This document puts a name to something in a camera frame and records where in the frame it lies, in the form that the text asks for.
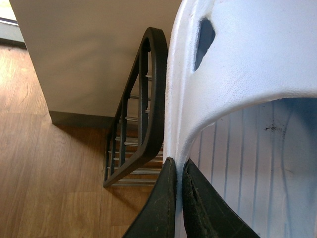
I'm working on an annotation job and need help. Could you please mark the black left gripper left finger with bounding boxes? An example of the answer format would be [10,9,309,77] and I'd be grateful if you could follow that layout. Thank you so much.
[123,157,177,238]

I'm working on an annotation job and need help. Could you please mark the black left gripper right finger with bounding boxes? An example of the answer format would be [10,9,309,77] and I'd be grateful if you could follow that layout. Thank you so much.
[182,159,258,238]

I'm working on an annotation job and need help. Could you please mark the light blue slide sandal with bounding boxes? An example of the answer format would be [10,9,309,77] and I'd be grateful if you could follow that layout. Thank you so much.
[163,0,317,238]

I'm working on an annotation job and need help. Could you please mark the black metal shoe rack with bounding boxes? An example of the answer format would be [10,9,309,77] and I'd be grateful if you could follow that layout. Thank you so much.
[104,27,168,187]

